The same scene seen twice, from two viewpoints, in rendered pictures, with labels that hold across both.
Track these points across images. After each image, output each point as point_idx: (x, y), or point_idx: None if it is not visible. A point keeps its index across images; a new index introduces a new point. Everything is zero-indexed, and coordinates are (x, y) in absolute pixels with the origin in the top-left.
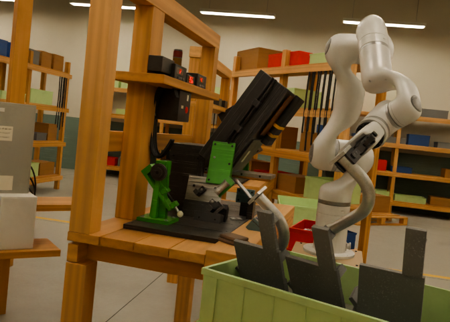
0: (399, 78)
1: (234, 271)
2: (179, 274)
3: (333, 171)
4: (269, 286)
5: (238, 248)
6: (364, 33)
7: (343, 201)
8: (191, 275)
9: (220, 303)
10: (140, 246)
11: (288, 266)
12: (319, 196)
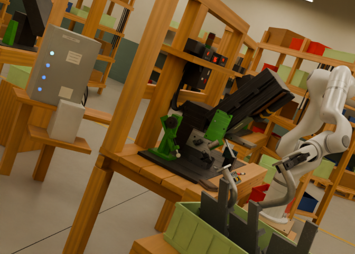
0: (341, 120)
1: (197, 209)
2: (164, 197)
3: None
4: (212, 227)
5: (203, 196)
6: (333, 78)
7: None
8: (172, 200)
9: (180, 227)
10: (144, 171)
11: (230, 218)
12: (274, 175)
